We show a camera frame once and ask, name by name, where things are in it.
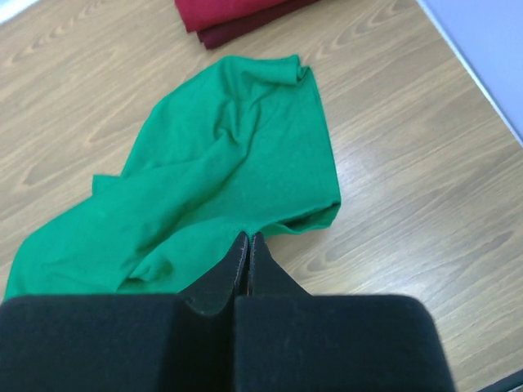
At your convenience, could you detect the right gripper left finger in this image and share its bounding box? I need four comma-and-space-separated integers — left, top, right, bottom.
179, 232, 249, 316

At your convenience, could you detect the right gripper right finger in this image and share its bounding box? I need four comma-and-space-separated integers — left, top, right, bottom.
246, 232, 310, 296

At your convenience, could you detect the folded dark red t shirt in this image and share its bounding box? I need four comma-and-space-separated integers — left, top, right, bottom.
196, 0, 318, 50

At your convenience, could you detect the green t shirt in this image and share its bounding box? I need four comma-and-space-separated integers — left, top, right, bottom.
5, 55, 342, 299

